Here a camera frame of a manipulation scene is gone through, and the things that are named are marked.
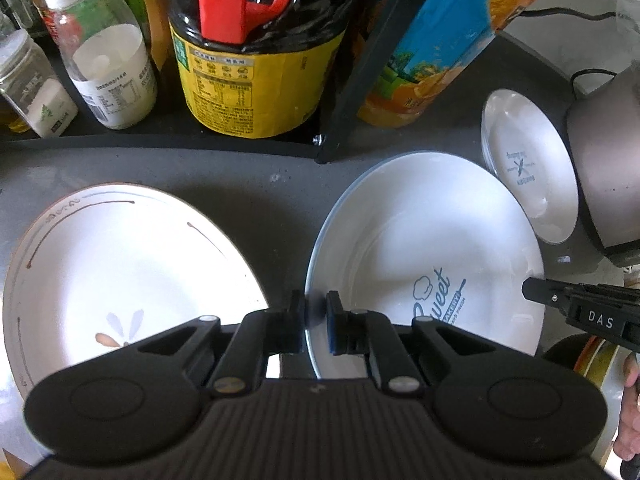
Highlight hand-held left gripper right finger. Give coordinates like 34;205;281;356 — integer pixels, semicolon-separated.
326;291;506;395

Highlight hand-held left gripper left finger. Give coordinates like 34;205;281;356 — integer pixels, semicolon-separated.
125;290;307;396

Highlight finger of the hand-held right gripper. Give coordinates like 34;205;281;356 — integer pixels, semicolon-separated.
521;276;576;313

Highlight small white plate blue print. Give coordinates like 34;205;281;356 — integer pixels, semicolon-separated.
480;88;580;246

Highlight large white plate script print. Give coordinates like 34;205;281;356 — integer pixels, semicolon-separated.
304;151;546;382

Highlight white plate with flower print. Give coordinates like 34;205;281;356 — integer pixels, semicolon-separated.
2;183;269;407

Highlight person's right hand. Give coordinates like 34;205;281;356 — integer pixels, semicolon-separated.
616;355;640;462

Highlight electric pressure cooker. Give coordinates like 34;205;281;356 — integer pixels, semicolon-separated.
565;57;640;267

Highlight black metal shelf rack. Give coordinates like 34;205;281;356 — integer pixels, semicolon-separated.
0;0;432;165

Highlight dark sauce bottle yellow label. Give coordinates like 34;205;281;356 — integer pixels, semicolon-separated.
167;0;349;141

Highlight orange juice bottle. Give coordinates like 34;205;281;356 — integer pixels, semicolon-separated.
354;0;585;129

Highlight white plastic bottle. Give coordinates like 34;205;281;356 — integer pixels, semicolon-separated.
39;0;159;130

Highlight clear spice jar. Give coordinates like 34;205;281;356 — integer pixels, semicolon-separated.
0;28;80;139

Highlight white oil spray bottle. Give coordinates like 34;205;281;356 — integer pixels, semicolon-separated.
0;97;32;134

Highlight black power cable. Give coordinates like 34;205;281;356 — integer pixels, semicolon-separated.
520;5;640;97

